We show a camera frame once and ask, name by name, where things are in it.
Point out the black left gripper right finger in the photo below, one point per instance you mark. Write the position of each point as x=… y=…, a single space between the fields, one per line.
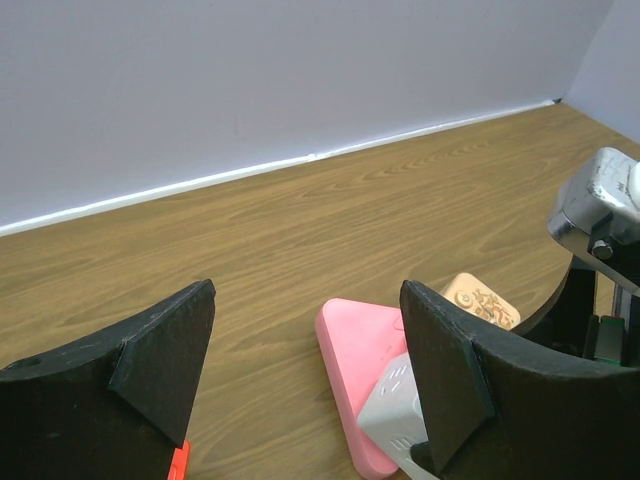
x=498 y=406

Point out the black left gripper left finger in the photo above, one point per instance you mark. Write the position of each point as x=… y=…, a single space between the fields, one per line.
x=114 y=404

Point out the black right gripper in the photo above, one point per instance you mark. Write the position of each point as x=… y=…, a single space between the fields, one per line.
x=561 y=323

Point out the white cube socket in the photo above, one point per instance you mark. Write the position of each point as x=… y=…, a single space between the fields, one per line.
x=392 y=416

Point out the pink triangular socket adapter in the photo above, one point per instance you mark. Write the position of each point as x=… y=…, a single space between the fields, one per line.
x=357 y=340

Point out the bright red cube socket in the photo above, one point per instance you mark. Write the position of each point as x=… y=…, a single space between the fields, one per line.
x=179 y=464

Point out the beige dragon cube socket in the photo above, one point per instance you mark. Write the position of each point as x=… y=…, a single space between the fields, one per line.
x=472 y=295

